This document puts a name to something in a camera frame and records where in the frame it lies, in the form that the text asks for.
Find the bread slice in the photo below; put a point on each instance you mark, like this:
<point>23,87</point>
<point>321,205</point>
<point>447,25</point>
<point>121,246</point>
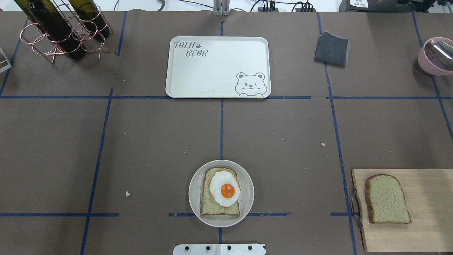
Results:
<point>385,199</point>
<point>209,207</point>

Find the cream bear tray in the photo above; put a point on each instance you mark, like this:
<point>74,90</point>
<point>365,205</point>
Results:
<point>218,67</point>

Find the fried egg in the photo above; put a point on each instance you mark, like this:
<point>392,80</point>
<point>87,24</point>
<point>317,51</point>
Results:
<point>224,188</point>

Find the white round plate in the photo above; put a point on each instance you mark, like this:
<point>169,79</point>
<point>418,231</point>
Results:
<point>246,197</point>

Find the bread slice under egg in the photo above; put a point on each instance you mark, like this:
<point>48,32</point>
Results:
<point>209,207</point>

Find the grey folded cloth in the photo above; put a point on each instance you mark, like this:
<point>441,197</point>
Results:
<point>332,49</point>

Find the dark wine bottle lower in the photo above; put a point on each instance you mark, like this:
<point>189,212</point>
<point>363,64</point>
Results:
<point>94,22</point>

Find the dark wine bottle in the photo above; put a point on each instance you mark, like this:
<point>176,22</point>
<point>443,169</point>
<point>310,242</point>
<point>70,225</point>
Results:
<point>94,22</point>
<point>51,22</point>

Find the dark wine bottle upper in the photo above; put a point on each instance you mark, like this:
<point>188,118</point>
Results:
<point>51,22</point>

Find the wooden cutting board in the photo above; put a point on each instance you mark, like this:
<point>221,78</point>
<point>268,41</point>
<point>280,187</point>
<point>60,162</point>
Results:
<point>429,201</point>

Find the pink bowl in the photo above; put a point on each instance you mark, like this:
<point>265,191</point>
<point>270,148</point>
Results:
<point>431,63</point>

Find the metal scoop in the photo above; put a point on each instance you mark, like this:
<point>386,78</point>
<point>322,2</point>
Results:
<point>443,51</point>

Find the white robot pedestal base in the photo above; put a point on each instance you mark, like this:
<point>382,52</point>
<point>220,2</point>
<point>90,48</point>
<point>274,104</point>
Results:
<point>220,249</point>

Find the copper wire bottle rack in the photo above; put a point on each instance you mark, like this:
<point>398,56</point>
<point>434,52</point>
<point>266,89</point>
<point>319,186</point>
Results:
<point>41,45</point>

